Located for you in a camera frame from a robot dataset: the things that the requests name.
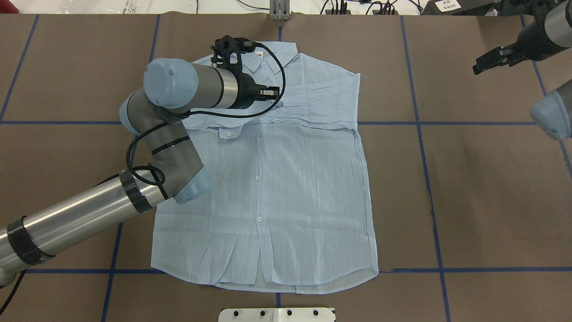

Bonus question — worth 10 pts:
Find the light blue button shirt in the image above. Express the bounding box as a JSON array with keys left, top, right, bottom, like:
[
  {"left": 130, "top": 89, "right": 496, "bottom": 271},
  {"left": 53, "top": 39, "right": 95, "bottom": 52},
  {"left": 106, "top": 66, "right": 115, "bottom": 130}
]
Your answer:
[{"left": 150, "top": 42, "right": 379, "bottom": 295}]

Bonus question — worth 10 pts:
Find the aluminium frame post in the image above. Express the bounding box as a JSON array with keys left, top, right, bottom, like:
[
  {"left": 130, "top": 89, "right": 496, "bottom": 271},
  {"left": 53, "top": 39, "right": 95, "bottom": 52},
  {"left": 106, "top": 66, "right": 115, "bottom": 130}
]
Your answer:
[{"left": 269, "top": 0, "right": 291, "bottom": 21}]

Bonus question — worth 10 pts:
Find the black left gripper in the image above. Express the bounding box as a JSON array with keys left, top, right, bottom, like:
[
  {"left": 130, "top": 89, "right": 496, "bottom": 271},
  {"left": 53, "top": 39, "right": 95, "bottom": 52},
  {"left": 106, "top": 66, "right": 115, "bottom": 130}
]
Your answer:
[{"left": 210, "top": 35, "right": 281, "bottom": 110}]

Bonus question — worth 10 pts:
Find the brown paper table cover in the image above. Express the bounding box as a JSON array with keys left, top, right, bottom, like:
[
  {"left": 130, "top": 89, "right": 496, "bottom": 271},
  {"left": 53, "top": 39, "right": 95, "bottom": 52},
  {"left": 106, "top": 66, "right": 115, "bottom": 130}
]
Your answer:
[{"left": 1, "top": 12, "right": 571, "bottom": 322}]

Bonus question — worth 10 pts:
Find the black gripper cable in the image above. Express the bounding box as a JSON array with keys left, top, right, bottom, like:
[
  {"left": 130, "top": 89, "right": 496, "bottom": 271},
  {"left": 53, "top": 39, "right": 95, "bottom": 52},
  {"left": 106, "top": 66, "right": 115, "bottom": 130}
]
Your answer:
[{"left": 126, "top": 41, "right": 286, "bottom": 186}]

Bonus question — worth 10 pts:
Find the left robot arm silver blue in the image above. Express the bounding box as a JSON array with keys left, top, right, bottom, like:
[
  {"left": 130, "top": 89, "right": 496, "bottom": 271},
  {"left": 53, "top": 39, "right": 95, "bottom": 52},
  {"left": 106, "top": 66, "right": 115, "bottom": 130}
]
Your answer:
[{"left": 0, "top": 35, "right": 286, "bottom": 287}]

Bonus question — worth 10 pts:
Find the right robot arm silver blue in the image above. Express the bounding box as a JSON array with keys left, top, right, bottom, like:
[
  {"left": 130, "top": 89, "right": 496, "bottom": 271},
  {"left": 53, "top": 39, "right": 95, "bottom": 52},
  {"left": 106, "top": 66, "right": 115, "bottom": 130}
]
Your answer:
[{"left": 472, "top": 0, "right": 572, "bottom": 141}]

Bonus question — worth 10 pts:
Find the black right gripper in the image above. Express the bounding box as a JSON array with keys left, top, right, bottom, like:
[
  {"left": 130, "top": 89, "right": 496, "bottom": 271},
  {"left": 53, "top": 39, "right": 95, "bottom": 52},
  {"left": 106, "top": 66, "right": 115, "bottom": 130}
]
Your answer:
[{"left": 473, "top": 27, "right": 559, "bottom": 75}]

